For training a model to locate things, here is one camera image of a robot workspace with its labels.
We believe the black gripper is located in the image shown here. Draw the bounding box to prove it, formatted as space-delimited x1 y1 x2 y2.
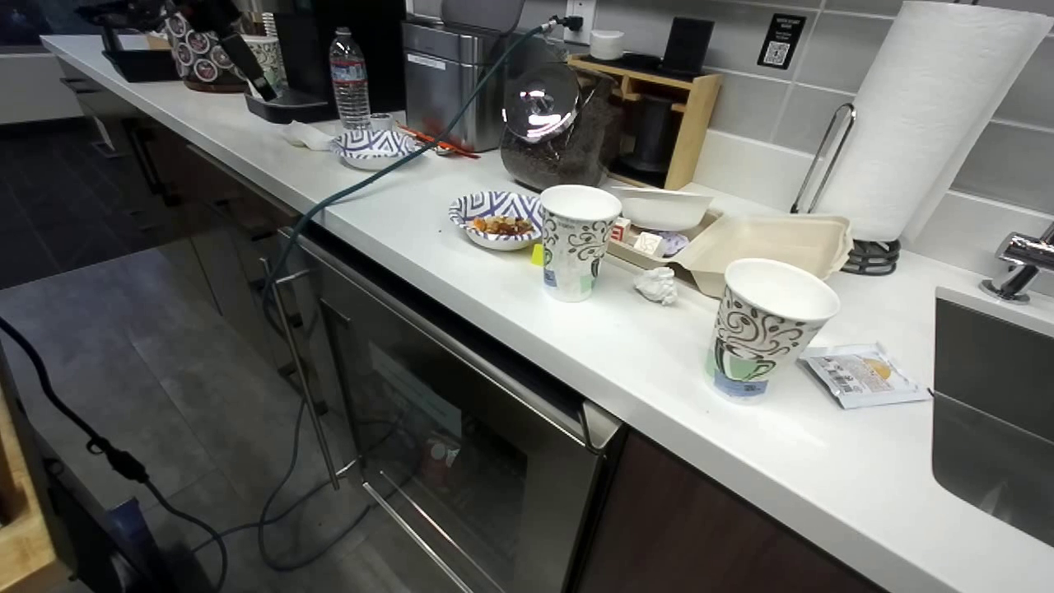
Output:
199 0 272 99

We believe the white napkin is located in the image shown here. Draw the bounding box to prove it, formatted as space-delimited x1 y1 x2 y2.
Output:
283 123 336 153

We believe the black tray on counter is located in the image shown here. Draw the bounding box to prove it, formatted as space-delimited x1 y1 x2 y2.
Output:
101 24 178 82

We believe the coffee pod holder basket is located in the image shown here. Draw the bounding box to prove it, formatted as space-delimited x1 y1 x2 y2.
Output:
162 6 244 93

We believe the paper cup on coffee machine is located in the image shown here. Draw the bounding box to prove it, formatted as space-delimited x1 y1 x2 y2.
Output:
248 37 288 96

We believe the black Keurig coffee machine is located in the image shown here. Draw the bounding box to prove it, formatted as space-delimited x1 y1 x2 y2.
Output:
241 0 407 126

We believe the clear plastic water bottle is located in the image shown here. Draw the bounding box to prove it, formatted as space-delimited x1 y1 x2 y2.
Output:
328 25 370 129

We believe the blue patterned empty bowl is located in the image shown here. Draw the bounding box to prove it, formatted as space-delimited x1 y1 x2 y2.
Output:
333 129 418 171

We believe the blue patterned bowl with food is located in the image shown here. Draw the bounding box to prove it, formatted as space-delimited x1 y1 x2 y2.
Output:
447 192 539 253

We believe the dark bag with glass lid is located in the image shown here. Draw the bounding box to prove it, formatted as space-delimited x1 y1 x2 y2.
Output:
500 44 618 192

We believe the middle patterned paper cup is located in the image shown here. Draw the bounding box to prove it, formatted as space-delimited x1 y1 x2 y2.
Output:
539 186 623 301

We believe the patterned paper cup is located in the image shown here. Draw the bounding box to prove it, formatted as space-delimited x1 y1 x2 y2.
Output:
539 186 623 301
713 257 839 395

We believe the white oval bowl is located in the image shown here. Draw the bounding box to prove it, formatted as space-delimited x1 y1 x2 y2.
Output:
617 188 709 232

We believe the wooden shelf rack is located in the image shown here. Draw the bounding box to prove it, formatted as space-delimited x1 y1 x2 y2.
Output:
569 55 723 192

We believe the crumpled white paper ball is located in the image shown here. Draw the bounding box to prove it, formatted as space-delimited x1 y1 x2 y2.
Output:
634 266 680 305

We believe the near patterned paper cup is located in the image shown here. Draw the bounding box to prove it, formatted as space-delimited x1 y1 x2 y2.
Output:
713 257 839 395

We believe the beige takeout container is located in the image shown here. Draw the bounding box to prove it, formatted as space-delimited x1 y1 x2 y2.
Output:
672 214 853 296

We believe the white paper towel roll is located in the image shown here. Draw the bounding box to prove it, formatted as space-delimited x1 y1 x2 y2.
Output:
818 0 1051 240

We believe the small snack packet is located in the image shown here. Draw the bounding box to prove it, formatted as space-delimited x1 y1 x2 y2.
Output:
801 343 930 408

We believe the chrome faucet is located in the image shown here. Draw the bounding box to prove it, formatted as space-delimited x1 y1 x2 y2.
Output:
984 224 1054 301

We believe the steel sink basin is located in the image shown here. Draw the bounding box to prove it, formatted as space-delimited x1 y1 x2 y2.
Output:
933 290 1054 544

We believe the dark green power cable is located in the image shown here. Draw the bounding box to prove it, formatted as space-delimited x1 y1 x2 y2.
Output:
256 14 581 573

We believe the black floor cable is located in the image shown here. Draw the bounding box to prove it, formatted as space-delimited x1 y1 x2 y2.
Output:
0 316 231 593

